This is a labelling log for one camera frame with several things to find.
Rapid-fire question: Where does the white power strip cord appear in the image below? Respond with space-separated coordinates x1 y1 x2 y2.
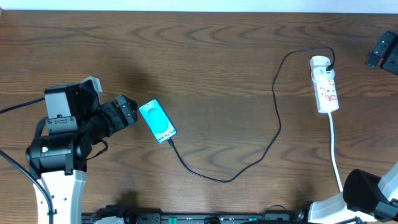
327 112 345 193

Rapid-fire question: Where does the white power strip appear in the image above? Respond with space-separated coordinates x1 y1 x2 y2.
310 55 339 114

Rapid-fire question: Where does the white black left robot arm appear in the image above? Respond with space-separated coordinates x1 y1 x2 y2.
26 78 137 223

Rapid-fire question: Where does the blue Galaxy smartphone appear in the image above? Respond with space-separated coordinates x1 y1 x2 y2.
139 98 177 144

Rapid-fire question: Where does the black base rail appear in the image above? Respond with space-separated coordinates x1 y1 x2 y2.
81 205 368 224

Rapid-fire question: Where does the black charger cable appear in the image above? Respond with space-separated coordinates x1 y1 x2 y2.
167 45 336 184

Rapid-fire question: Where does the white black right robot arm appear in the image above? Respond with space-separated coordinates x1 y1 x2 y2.
293 55 397 223

